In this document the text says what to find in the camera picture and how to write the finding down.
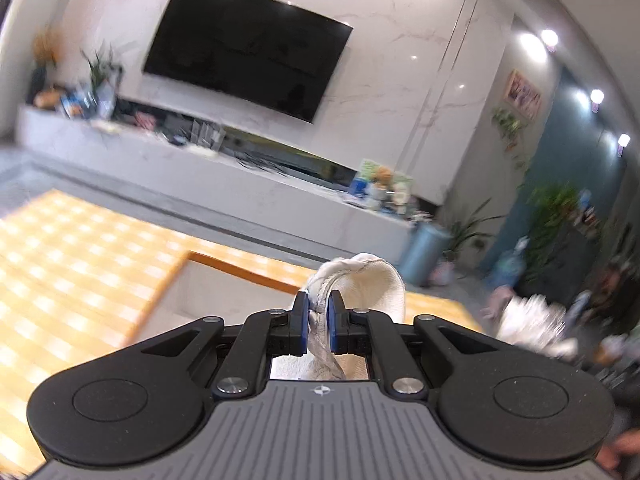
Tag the white knit sock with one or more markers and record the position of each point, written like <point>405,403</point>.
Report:
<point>370,285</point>

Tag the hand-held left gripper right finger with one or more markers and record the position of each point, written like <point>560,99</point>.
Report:
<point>334,324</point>

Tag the white foam net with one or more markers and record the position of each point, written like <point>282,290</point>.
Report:
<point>535,322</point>

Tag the framed wall picture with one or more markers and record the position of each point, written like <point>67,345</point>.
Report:
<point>522,94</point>

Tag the dried flowers in black vase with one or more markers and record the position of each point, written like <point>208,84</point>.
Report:
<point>47,47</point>

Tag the green picture card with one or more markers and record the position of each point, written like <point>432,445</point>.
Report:
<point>367,166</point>

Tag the hanging vine plant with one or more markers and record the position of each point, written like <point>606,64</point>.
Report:
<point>510,127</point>

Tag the black wall television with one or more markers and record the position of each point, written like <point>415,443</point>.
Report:
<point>240,45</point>

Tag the green plant in glass vase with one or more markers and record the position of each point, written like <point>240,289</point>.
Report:
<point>100,72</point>

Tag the grey blue trash can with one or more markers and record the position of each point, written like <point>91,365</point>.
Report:
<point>422,255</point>

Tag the white marble television cabinet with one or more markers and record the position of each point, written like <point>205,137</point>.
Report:
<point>200,180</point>

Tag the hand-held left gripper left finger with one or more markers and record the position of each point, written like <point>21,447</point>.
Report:
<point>300,324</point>

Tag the large potted plant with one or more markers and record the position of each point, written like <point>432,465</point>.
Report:
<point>550,225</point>

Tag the potted snake plant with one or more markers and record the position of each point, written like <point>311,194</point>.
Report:
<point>470,232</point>

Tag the teddy bear in white basket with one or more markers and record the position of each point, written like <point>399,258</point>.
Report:
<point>384,180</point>

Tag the yellow checkered tablecloth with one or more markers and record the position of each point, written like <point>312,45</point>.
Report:
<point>75,270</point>

